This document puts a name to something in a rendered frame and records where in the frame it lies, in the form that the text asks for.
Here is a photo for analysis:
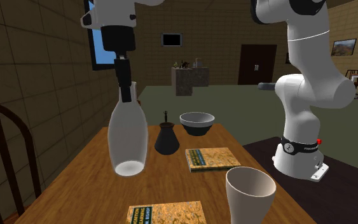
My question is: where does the black coffee pot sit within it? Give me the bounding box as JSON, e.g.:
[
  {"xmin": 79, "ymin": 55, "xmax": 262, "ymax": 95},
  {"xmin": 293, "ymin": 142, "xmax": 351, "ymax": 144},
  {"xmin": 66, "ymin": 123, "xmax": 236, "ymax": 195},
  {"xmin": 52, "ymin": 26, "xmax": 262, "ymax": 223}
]
[{"xmin": 154, "ymin": 110, "xmax": 181, "ymax": 156}]

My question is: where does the white cup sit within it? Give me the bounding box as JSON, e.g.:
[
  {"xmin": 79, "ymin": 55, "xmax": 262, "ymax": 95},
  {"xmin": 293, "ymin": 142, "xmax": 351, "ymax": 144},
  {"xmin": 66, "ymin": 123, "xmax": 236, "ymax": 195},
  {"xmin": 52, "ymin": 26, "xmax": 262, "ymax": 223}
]
[{"xmin": 224, "ymin": 166, "xmax": 277, "ymax": 224}]

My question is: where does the window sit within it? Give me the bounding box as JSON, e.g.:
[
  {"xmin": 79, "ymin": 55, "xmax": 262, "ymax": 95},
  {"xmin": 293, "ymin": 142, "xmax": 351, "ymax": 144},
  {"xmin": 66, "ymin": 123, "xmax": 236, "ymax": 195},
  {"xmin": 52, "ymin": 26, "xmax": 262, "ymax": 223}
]
[{"xmin": 83, "ymin": 0, "xmax": 127, "ymax": 72}]

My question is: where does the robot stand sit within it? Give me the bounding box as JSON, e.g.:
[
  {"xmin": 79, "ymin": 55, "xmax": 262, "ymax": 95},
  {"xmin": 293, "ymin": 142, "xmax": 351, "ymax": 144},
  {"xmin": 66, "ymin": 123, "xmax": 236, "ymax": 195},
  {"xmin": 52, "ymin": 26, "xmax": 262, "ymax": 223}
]
[{"xmin": 242, "ymin": 136, "xmax": 358, "ymax": 224}]

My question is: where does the stone cabinet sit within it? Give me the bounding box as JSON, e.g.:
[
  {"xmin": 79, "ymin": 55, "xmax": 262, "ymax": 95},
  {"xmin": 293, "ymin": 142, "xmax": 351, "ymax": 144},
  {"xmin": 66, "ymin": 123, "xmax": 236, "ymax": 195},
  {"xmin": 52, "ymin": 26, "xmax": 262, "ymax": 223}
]
[{"xmin": 170, "ymin": 57, "xmax": 210, "ymax": 97}]

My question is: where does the wooden table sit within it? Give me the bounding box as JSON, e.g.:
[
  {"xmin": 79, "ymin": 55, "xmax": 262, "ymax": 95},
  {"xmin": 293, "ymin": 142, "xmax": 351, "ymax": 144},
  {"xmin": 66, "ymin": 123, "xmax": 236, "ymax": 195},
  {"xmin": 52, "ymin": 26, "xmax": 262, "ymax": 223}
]
[{"xmin": 12, "ymin": 123, "xmax": 319, "ymax": 224}]

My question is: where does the black wall picture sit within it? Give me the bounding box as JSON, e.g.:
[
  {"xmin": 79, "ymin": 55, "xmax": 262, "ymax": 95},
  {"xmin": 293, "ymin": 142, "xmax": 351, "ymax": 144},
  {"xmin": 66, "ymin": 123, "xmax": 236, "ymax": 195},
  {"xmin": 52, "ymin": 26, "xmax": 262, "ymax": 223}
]
[{"xmin": 161, "ymin": 32, "xmax": 184, "ymax": 48}]

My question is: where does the dark door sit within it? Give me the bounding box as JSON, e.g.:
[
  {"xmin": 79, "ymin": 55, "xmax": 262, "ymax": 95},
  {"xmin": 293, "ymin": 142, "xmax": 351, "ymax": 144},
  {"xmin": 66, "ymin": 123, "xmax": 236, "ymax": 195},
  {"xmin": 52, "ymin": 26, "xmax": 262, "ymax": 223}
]
[{"xmin": 237, "ymin": 44, "xmax": 278, "ymax": 86}]

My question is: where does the yellow book with green label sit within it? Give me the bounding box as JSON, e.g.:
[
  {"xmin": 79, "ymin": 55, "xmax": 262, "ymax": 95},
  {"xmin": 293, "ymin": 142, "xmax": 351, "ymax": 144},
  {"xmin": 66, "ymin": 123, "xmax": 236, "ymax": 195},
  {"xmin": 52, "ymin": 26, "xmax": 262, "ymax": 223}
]
[
  {"xmin": 125, "ymin": 200, "xmax": 209, "ymax": 224},
  {"xmin": 185, "ymin": 147, "xmax": 242, "ymax": 174}
]

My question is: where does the clear glass bottle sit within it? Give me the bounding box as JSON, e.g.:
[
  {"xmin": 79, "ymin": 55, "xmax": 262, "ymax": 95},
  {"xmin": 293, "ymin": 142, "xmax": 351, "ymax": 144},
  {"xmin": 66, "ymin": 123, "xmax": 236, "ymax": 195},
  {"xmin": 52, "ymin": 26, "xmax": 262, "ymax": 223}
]
[{"xmin": 107, "ymin": 81, "xmax": 149, "ymax": 178}]

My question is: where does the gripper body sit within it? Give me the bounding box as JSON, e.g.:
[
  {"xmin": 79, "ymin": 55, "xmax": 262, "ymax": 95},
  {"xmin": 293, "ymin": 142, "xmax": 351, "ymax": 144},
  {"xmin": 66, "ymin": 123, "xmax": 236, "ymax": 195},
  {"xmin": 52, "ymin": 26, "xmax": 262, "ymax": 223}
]
[{"xmin": 100, "ymin": 25, "xmax": 136, "ymax": 53}]

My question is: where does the landscape wall picture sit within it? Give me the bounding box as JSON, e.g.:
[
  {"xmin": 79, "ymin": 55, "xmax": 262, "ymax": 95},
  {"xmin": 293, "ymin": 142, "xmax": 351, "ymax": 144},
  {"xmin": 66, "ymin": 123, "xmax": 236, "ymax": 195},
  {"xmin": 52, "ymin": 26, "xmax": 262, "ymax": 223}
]
[{"xmin": 331, "ymin": 38, "xmax": 358, "ymax": 57}]

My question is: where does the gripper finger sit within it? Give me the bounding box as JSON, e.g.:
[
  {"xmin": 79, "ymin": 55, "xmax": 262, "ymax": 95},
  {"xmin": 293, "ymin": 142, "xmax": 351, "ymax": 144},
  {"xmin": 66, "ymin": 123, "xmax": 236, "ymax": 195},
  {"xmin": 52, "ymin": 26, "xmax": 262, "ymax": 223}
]
[{"xmin": 113, "ymin": 51, "xmax": 134, "ymax": 104}]

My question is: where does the dark bowl with white inside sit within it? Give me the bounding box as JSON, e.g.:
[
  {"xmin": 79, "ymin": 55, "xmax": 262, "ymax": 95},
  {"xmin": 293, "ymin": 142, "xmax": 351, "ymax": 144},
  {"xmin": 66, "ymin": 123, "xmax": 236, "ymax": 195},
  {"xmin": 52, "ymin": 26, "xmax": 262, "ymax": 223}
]
[{"xmin": 179, "ymin": 111, "xmax": 216, "ymax": 137}]

